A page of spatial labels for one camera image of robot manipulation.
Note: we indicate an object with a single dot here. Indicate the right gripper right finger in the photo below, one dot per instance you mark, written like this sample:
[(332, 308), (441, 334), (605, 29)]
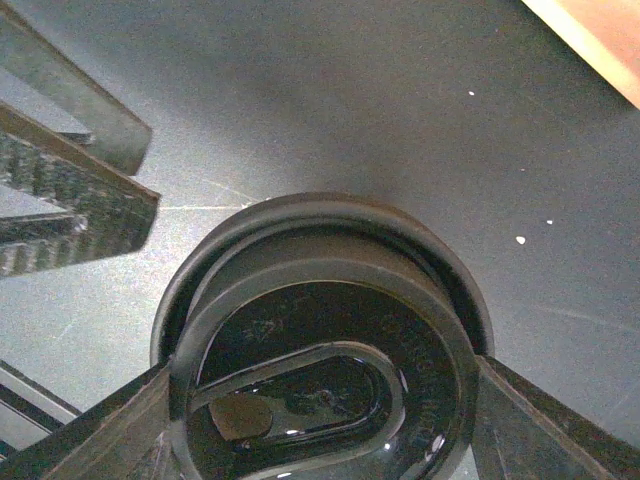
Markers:
[(521, 432)]

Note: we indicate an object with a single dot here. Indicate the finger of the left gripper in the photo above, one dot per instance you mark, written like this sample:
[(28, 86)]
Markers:
[(120, 138), (99, 212)]

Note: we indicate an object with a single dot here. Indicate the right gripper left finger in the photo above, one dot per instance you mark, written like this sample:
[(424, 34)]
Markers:
[(107, 441)]

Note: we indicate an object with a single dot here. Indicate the orange paper bag white handles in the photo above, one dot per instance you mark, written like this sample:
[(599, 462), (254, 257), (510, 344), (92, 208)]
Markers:
[(604, 33)]

